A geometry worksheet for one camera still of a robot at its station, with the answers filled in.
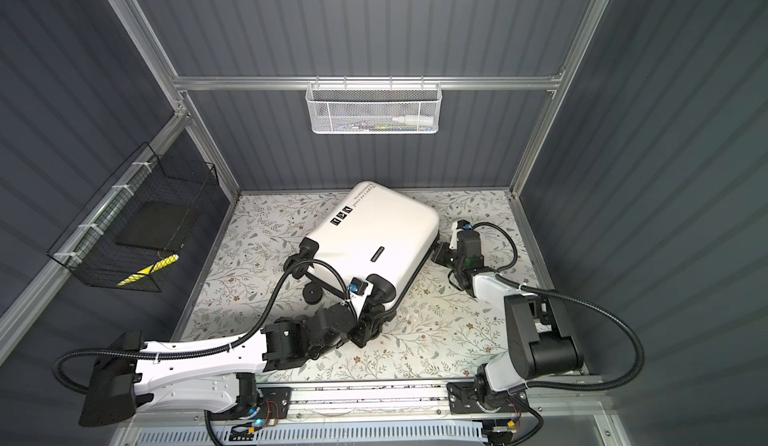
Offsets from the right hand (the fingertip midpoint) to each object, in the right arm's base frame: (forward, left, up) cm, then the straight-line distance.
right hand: (440, 246), depth 93 cm
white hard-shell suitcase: (-4, +19, +10) cm, 22 cm away
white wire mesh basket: (+62, +23, +12) cm, 67 cm away
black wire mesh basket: (-5, +79, +22) cm, 82 cm away
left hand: (-24, +18, +7) cm, 31 cm away
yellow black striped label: (-18, +71, +18) cm, 76 cm away
